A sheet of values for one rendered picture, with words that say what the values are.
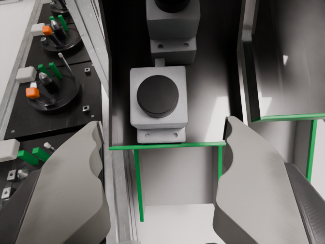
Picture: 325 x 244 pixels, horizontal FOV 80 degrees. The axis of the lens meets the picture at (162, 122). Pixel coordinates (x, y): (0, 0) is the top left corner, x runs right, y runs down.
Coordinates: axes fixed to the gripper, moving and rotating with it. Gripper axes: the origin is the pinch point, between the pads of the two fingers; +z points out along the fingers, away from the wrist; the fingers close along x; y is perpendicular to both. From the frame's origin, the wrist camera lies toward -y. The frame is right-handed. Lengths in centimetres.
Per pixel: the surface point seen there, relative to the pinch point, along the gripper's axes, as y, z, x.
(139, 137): 3.6, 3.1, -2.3
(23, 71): 9, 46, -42
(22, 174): 18.1, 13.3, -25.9
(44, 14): -4, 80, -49
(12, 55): 10, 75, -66
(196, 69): -0.1, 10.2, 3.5
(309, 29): -3.0, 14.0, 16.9
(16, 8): -7, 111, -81
